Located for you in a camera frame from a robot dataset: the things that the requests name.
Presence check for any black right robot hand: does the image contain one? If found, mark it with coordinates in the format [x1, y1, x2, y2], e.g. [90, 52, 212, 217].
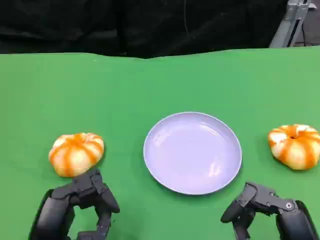
[220, 181, 320, 240]

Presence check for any green table cloth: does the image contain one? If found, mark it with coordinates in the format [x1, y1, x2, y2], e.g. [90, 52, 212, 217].
[0, 45, 320, 240]

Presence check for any grey metal frame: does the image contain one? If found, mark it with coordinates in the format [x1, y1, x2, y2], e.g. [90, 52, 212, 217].
[268, 0, 320, 48]

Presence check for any black backdrop curtain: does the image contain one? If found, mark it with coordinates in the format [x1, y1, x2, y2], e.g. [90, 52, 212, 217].
[0, 0, 290, 60]

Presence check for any lilac plate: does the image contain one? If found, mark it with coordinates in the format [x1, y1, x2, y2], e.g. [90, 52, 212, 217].
[142, 111, 243, 196]

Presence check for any thin black hanging cable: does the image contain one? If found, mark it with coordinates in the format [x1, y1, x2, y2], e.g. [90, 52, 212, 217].
[183, 0, 190, 35]

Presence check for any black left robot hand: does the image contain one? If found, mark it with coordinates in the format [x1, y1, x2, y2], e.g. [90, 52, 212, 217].
[28, 168, 121, 240]

